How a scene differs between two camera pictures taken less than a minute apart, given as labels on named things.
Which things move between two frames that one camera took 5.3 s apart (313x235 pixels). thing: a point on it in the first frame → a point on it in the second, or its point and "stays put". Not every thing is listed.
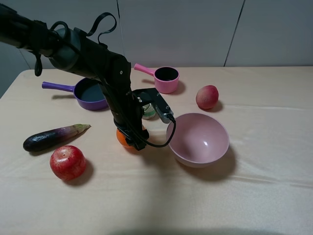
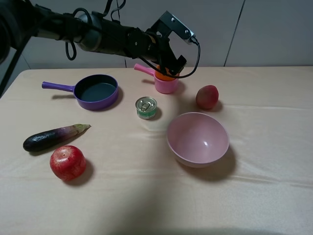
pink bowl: [201, 140] stays put
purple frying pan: [87, 92] stays put
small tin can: [149, 111] stays put
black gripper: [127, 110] → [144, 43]
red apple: [68, 163] stays put
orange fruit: [122, 138] → [163, 77]
